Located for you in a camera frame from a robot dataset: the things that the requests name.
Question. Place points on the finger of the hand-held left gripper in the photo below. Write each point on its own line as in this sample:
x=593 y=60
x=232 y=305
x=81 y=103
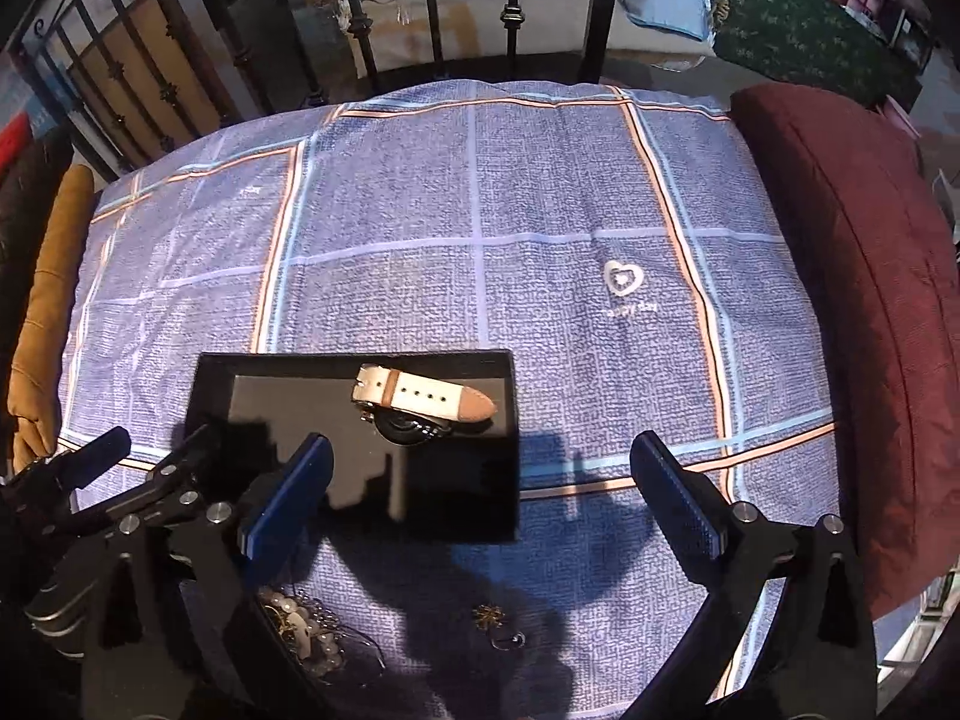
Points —
x=187 y=465
x=97 y=456

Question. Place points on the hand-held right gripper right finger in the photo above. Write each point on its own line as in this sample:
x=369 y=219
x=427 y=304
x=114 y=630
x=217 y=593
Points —
x=675 y=499

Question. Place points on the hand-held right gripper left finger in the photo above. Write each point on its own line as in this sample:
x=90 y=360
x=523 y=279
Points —
x=289 y=499

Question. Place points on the black rectangular box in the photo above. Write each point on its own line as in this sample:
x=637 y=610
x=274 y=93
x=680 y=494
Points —
x=300 y=405

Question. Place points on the small gold ornament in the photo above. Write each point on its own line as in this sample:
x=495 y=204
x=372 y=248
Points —
x=279 y=619

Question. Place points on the thin hoop earring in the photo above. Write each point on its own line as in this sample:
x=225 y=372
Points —
x=516 y=640

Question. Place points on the gold flower brooch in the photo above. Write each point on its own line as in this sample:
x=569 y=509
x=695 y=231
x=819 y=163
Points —
x=489 y=616

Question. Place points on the maroon pillow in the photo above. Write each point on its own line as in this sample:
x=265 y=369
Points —
x=847 y=277

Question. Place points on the blue plaid blanket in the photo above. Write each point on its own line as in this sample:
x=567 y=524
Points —
x=465 y=240

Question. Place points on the red garment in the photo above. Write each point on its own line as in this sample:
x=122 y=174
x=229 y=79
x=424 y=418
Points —
x=13 y=141

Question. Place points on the brown wooden panel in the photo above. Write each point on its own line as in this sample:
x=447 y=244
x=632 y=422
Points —
x=146 y=67

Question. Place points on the green patterned cloth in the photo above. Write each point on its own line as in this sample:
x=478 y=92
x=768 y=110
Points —
x=795 y=22

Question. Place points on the white and red bedding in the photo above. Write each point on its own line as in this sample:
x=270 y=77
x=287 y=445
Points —
x=465 y=7

